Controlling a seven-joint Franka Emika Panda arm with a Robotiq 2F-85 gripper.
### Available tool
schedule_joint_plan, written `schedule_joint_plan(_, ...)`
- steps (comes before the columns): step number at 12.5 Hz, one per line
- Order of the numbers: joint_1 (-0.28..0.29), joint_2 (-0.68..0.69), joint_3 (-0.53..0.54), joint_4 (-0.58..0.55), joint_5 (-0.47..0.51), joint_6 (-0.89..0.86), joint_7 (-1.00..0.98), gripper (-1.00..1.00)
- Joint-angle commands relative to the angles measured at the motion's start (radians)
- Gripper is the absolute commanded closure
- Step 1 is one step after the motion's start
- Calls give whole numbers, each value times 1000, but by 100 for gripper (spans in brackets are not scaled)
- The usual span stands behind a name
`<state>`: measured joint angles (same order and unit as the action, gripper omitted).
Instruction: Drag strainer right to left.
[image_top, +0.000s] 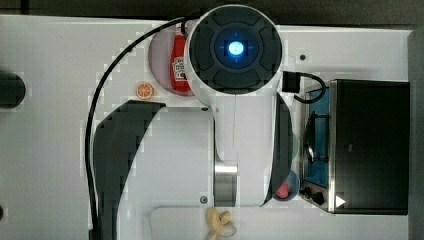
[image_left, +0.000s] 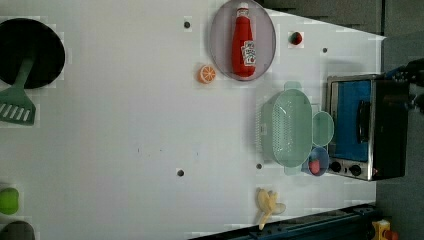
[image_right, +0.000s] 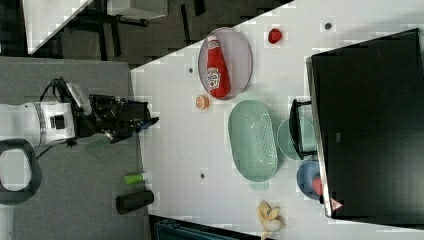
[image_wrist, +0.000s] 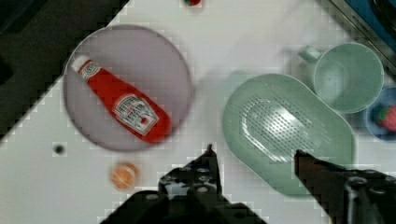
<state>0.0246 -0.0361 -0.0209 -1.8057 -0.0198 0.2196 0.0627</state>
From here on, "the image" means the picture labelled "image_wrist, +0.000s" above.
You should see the green plastic mug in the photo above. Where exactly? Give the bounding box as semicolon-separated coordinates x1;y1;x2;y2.
299;43;385;114

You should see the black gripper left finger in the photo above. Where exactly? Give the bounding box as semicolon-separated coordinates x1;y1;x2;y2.
158;144;222;201

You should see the red strawberry on table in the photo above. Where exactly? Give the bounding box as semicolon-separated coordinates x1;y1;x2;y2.
184;0;202;7

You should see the red ketchup bottle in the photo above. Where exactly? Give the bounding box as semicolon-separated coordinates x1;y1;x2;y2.
71;55;172;143

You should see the black toaster oven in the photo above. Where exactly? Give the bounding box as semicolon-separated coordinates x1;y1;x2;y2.
318;0;396;77

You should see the blue small bowl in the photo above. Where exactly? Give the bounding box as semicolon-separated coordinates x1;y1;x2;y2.
363;87;395;142

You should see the red strawberry in bowl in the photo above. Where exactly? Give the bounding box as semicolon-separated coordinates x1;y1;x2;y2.
376;105;396;132

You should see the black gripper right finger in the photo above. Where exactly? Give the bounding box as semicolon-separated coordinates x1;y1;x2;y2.
294;150;396;224

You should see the orange slice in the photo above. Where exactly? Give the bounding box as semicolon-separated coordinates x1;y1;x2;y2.
110;162;138;189

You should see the green plastic strainer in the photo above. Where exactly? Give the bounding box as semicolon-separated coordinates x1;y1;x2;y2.
222;74;356;196

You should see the grey round plate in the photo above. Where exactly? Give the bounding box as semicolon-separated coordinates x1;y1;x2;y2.
64;25;193;150

